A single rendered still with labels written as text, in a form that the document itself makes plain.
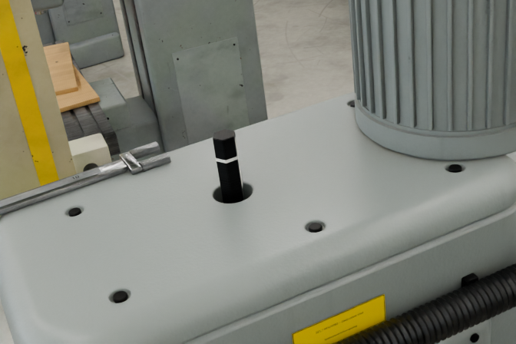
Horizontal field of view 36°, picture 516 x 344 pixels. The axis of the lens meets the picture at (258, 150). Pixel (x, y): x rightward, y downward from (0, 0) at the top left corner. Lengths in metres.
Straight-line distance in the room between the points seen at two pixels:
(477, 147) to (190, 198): 0.26
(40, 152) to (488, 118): 1.98
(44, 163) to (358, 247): 1.99
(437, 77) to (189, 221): 0.25
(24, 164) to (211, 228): 1.92
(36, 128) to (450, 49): 1.96
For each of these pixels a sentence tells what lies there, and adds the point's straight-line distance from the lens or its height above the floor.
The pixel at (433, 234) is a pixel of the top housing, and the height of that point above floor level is 1.86.
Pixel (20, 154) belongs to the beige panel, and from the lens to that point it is 2.56.
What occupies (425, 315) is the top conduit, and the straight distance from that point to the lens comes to 0.71.
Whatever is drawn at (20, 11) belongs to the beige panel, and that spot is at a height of 1.60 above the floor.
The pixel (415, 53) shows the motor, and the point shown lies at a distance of 0.71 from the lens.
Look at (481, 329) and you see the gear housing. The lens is 0.83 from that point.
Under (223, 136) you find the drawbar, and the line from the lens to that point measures 0.70.
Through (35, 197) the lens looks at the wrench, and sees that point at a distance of 0.78.
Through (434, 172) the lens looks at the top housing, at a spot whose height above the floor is 1.89.
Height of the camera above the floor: 2.27
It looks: 29 degrees down
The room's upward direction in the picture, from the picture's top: 8 degrees counter-clockwise
